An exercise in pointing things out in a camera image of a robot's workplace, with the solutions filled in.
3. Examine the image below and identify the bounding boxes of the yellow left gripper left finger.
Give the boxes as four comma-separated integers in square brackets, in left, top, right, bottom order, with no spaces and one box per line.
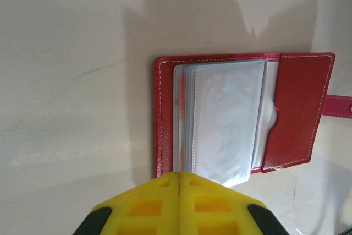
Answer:
[73,171,181,235]

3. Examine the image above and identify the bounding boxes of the red leather card holder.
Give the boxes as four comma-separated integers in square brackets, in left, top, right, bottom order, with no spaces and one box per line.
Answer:
[152,52,352,185]

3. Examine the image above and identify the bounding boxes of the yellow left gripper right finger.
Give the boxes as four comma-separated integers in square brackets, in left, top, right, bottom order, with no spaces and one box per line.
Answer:
[179,171,287,235]

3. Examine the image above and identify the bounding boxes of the orange white credit card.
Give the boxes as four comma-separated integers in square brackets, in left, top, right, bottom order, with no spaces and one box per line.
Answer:
[178,76,185,172]

